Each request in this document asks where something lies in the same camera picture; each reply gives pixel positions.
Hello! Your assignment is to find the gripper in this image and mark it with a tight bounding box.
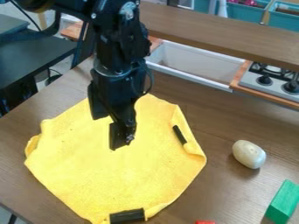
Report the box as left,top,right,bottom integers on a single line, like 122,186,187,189
86,67,155,151

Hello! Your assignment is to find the yellow cloth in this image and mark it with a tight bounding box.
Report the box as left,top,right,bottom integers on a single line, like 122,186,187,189
23,93,208,224

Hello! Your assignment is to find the black table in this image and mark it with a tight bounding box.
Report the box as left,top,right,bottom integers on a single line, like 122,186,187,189
0,13,80,117

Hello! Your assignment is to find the toy sink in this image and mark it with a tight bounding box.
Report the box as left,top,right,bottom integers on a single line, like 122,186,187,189
144,38,248,94

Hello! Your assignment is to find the beige toy potato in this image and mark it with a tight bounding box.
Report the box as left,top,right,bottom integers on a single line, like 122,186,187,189
231,139,269,170

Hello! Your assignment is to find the wooden board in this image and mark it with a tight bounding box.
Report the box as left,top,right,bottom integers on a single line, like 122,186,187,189
138,1,299,73

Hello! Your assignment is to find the toy stove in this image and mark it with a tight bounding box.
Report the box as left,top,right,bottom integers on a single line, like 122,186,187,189
237,60,299,103

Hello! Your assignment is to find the teal bin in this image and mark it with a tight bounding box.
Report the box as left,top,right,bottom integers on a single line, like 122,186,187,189
225,0,276,25
267,0,299,33

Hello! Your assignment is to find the green block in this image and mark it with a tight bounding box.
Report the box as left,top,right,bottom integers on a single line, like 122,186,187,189
263,178,299,224

